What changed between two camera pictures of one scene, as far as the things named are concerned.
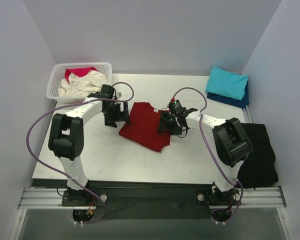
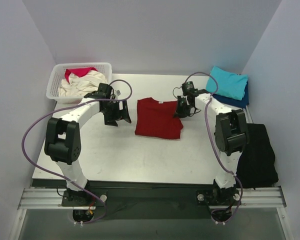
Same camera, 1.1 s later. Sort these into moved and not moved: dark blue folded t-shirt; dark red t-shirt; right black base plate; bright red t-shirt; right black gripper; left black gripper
Moved: right black gripper; dark red t-shirt
Not moved: right black base plate; left black gripper; bright red t-shirt; dark blue folded t-shirt
